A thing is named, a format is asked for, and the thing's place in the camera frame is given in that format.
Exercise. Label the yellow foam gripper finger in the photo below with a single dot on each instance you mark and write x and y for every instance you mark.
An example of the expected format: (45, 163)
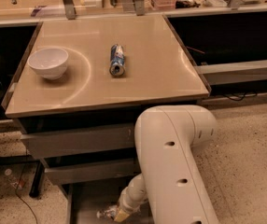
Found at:
(121, 215)

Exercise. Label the clear plastic water bottle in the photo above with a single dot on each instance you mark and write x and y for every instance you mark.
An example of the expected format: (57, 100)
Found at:
(110, 212)

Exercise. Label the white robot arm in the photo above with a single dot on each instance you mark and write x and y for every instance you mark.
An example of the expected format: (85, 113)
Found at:
(170, 180)

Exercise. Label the open grey bottom drawer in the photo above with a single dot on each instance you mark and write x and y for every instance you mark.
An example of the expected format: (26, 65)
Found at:
(86, 199)

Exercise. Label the grey middle drawer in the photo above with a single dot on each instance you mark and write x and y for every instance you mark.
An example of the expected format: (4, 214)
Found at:
(92, 171)

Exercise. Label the grey top drawer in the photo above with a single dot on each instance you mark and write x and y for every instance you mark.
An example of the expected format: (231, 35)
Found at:
(79, 141)

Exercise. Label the plastic bottle on floor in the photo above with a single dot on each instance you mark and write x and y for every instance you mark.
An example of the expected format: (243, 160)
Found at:
(14, 180)

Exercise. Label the grey drawer cabinet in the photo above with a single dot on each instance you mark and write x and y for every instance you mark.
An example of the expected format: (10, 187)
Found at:
(157, 72)

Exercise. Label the black table leg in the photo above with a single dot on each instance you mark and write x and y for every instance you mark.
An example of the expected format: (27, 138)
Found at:
(37, 180)

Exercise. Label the blue soda can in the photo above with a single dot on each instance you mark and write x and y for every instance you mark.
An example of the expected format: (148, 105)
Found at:
(117, 61)

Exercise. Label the white ceramic bowl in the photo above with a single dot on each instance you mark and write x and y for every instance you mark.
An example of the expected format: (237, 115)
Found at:
(49, 63)

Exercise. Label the grey side shelf rail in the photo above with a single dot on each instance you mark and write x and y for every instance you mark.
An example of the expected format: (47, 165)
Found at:
(228, 73)

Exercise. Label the grey metal post left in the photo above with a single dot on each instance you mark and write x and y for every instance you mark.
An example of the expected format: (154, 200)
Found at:
(69, 8)

